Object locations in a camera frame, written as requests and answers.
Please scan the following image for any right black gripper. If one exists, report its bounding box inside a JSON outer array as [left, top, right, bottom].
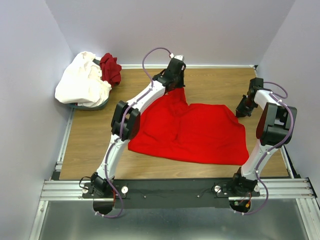
[[235, 95, 257, 118]]

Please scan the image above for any bright red t-shirt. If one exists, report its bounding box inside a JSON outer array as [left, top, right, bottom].
[[128, 88, 249, 166]]

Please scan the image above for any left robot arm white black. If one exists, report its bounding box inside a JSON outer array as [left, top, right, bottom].
[[84, 55, 186, 198]]

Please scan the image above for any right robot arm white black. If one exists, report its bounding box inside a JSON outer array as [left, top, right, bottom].
[[228, 77, 298, 197]]

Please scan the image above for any dark red t-shirt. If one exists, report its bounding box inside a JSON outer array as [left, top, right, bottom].
[[99, 53, 122, 87]]

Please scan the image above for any white t-shirt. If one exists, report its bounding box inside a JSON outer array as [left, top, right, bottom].
[[54, 51, 112, 108]]

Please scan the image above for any grey laundry basket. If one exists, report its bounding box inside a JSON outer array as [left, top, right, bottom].
[[66, 94, 109, 111]]

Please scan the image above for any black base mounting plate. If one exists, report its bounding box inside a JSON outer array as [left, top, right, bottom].
[[79, 178, 260, 211]]

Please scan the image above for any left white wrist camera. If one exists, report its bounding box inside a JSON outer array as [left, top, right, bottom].
[[173, 55, 185, 62]]

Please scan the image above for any aluminium extrusion frame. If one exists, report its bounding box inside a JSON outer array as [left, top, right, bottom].
[[30, 115, 320, 240]]

